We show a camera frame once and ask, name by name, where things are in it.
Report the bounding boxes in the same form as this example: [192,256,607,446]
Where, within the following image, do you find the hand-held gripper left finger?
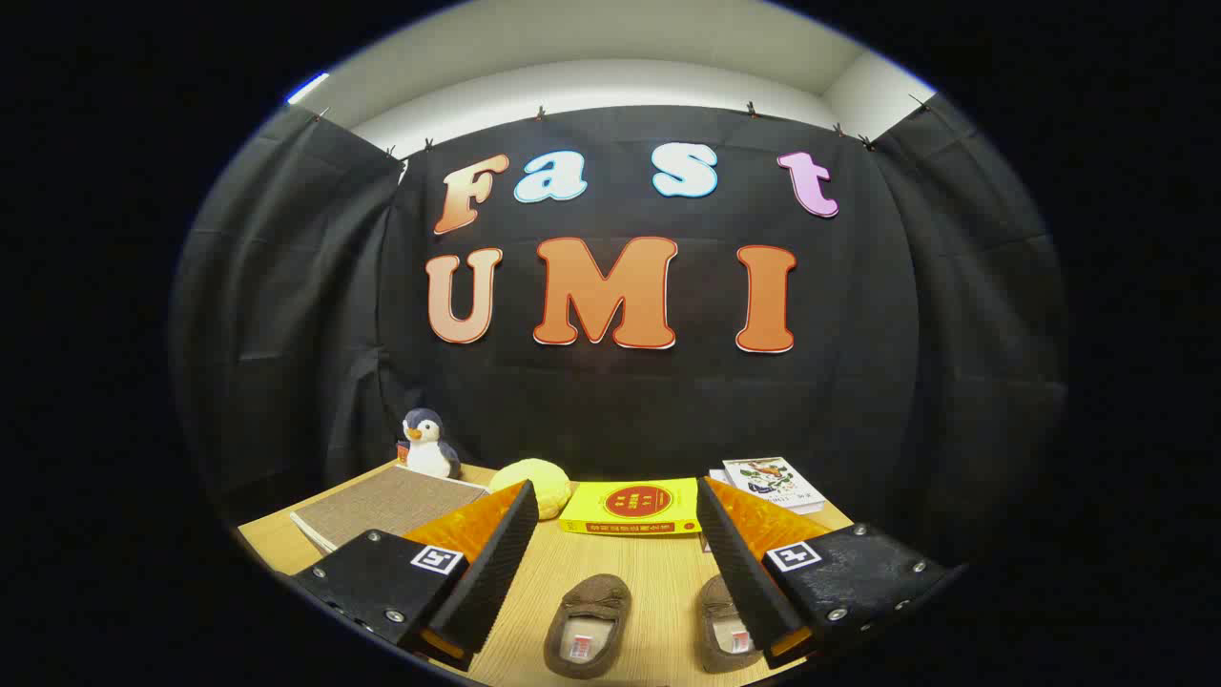
[286,480,540,672]

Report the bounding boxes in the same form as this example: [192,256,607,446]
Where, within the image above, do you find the brown fabric storage box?
[290,465,489,555]

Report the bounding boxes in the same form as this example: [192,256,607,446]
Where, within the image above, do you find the white illustrated book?
[722,456,827,516]

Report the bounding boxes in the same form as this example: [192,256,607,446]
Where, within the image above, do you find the yellow round plush bun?
[488,458,572,521]

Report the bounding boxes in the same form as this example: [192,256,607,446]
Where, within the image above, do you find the penguin plush toy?
[399,408,463,480]

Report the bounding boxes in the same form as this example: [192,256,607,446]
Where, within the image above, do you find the brown fuzzy shoe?
[544,572,632,680]
[695,572,764,675]

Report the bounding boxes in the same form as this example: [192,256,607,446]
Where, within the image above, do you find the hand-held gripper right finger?
[696,475,958,671]

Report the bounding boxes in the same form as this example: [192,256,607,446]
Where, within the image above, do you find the yellow book with red circle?
[559,477,705,537]

